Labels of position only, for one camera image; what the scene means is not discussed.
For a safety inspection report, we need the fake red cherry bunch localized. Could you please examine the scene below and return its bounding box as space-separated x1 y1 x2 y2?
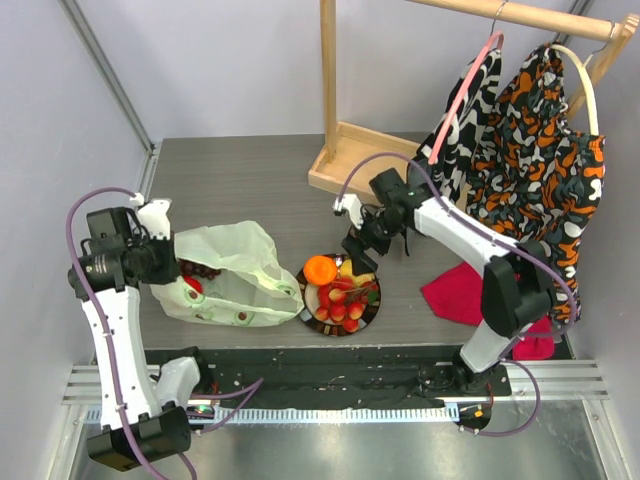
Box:
305 278 381 337

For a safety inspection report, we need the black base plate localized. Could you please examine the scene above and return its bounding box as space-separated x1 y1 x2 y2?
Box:
200 346 511 410

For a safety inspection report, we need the fake orange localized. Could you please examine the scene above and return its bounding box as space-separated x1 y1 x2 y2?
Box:
303 255 338 286

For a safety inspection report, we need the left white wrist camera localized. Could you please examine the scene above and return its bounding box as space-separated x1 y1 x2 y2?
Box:
129 193 172 241

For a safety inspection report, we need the white slotted cable duct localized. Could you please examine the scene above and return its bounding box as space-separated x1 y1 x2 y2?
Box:
85 405 460 425

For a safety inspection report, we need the black white patterned garment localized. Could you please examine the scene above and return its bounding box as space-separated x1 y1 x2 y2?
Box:
414 48 502 202

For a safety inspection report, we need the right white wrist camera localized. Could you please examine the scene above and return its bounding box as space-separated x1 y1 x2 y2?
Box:
332 194 370 231

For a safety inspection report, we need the wooden clothes rack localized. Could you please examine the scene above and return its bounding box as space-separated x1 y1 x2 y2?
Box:
308 1 639 194

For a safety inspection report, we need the red cloth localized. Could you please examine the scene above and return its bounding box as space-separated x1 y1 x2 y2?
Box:
421 262 555 361

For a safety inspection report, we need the fake lemon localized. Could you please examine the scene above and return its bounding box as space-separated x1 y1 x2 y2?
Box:
339 259 376 286

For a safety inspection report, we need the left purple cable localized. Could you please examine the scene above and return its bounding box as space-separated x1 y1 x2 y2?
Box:
66 187 265 480

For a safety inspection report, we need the fake dark grape bunch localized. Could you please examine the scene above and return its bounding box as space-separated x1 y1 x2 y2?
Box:
178 259 221 280

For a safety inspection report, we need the patterned rim ceramic plate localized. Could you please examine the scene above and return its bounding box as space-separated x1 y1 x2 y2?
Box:
296 254 381 337

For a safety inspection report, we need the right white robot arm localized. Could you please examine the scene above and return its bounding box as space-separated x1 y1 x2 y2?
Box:
333 169 555 395

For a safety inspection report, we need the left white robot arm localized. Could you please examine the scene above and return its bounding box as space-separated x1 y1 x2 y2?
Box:
68 207 213 478

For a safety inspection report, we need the green avocado plastic bag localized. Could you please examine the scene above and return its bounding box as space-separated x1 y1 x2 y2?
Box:
150 221 304 327

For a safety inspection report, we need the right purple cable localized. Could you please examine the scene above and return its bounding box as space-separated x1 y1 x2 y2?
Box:
339 152 581 436

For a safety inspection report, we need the fake red tomato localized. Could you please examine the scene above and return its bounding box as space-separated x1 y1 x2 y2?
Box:
183 275 203 294

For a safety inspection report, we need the pink clothes hanger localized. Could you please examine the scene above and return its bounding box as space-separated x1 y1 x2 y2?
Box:
427 31 505 166

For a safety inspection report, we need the purple cable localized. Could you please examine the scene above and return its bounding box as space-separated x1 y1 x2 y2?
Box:
66 187 265 480
339 152 581 436

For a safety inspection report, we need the orange black patterned garment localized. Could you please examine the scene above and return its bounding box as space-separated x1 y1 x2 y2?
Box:
466 44 605 324

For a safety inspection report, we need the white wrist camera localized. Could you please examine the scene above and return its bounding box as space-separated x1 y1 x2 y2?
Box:
332 194 370 231
129 193 172 241

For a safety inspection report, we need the cream clothes hanger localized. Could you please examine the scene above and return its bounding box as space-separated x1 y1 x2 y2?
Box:
550 43 600 136

